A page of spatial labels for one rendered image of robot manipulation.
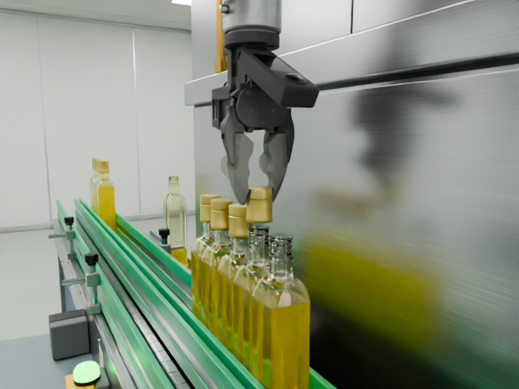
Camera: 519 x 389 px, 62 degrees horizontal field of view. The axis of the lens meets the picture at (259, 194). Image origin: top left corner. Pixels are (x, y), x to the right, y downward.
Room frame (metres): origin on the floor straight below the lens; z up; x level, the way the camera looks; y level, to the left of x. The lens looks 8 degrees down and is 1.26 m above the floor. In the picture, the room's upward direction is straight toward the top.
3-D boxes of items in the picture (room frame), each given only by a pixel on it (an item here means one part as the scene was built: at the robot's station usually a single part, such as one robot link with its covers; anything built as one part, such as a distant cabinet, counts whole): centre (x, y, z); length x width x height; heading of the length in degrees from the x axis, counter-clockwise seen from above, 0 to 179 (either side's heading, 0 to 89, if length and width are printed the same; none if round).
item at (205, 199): (0.71, 0.08, 1.14); 0.04 x 0.04 x 0.04
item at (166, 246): (1.14, 0.24, 0.94); 0.07 x 0.04 x 0.13; 119
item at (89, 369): (0.73, 0.31, 0.84); 0.05 x 0.05 x 0.03
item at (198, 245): (0.71, 0.08, 0.99); 0.06 x 0.06 x 0.21; 29
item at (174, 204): (1.21, 0.24, 1.01); 0.06 x 0.06 x 0.26; 25
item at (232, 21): (0.58, 0.01, 1.40); 0.08 x 0.08 x 0.05
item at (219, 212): (0.66, 0.06, 1.14); 0.04 x 0.04 x 0.04
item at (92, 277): (0.88, 0.38, 0.94); 0.07 x 0.04 x 0.13; 119
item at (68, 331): (0.97, 0.45, 0.79); 0.08 x 0.08 x 0.08; 29
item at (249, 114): (0.58, 0.01, 1.32); 0.09 x 0.08 x 0.12; 29
